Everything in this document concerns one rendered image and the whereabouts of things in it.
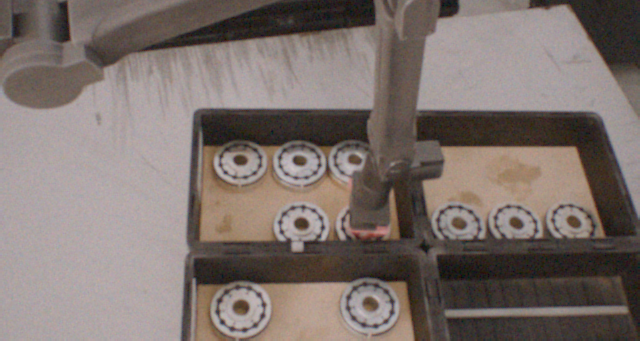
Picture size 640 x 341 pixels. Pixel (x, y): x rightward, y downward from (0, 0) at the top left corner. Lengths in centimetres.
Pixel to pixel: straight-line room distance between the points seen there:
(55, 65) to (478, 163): 96
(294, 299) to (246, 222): 18
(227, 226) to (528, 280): 56
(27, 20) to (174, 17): 14
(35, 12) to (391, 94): 43
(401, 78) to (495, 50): 101
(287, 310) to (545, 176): 60
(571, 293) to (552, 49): 78
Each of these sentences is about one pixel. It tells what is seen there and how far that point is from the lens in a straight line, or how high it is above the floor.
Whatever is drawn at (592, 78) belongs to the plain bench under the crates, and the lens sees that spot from 192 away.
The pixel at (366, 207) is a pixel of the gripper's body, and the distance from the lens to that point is 119.
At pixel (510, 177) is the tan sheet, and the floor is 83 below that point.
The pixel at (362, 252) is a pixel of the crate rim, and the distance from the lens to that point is 119.
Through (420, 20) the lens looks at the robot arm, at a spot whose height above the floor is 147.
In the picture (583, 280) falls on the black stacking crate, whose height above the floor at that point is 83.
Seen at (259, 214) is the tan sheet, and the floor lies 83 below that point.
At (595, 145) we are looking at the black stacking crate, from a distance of 150.
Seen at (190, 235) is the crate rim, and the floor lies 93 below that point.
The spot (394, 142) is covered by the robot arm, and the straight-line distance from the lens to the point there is 101.
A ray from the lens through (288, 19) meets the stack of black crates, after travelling 228.
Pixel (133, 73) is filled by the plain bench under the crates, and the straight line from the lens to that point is 173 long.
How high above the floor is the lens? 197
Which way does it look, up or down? 54 degrees down
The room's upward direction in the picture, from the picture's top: 8 degrees clockwise
